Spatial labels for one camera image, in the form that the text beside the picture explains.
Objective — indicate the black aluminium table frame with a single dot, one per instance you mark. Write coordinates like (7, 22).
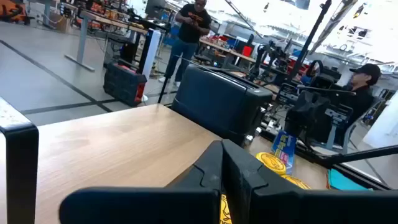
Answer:
(357, 155)

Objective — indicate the black red toolbox stack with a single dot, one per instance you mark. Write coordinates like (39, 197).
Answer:
(124, 84)

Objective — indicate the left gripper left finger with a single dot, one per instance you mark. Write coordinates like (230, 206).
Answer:
(186, 205)

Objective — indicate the black four-slot toaster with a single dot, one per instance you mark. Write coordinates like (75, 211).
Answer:
(217, 99)

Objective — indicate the yellow-lid spice jar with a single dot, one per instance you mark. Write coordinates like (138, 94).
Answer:
(295, 182)
(270, 162)

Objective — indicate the teal square pad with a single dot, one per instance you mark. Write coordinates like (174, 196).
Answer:
(343, 183)

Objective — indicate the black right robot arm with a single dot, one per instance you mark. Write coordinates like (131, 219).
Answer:
(321, 77)

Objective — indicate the blue grey office chair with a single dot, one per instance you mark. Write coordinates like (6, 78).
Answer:
(331, 137)

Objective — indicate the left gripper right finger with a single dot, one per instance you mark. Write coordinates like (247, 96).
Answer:
(280, 205)

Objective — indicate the cardboard box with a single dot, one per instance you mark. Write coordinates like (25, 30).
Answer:
(59, 21)

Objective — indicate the wooden workbench grey legs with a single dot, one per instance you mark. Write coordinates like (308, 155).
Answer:
(82, 40)

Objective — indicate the orange black machine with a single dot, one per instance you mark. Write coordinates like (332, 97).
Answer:
(12, 11)

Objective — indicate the person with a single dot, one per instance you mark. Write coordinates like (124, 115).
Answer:
(191, 34)
(362, 93)

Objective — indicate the wooden shelf black legs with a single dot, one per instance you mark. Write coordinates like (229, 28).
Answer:
(109, 149)

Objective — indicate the black tripod pole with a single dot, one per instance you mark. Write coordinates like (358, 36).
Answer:
(308, 40)

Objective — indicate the white black floor stand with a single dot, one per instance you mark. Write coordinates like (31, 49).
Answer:
(151, 51)

